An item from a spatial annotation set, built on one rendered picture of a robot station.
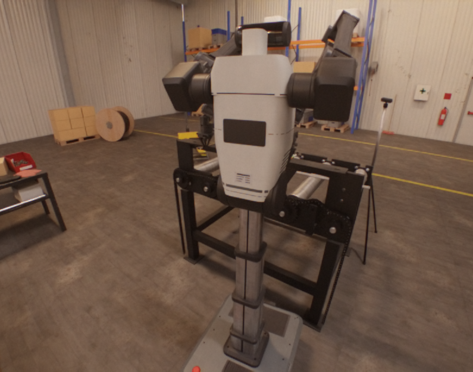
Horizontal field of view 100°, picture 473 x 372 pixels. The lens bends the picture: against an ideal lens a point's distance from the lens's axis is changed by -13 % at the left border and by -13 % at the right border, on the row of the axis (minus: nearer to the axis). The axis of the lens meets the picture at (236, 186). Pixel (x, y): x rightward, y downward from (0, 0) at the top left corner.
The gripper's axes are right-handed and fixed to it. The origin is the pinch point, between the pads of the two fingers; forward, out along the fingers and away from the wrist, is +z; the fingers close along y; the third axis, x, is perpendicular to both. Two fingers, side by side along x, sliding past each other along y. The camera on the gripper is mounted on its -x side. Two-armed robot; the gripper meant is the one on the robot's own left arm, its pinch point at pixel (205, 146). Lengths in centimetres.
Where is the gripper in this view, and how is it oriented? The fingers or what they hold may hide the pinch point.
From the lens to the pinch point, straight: 154.3
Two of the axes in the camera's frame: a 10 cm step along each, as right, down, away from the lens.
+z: 0.0, 9.1, 4.1
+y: -8.2, -2.4, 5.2
